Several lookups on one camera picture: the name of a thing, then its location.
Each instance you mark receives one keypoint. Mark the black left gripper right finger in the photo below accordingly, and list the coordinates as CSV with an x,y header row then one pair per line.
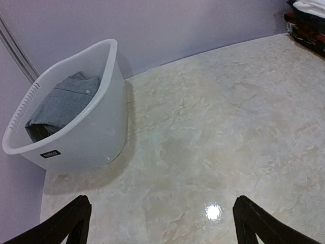
x,y
253,222

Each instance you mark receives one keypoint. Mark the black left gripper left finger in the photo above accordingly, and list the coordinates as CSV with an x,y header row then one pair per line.
x,y
71,223

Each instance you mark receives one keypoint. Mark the white cloth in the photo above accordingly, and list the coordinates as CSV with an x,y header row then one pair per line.
x,y
314,7

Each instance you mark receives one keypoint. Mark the white plastic laundry basket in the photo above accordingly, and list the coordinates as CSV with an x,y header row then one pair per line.
x,y
93,138

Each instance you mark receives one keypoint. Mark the grey folded garment in basket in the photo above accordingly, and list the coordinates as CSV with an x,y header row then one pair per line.
x,y
67,99

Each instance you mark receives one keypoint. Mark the red black folded garment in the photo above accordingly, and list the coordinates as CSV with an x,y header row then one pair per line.
x,y
304,34

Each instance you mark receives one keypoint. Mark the left wall aluminium profile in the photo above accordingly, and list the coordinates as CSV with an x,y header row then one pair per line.
x,y
16,52

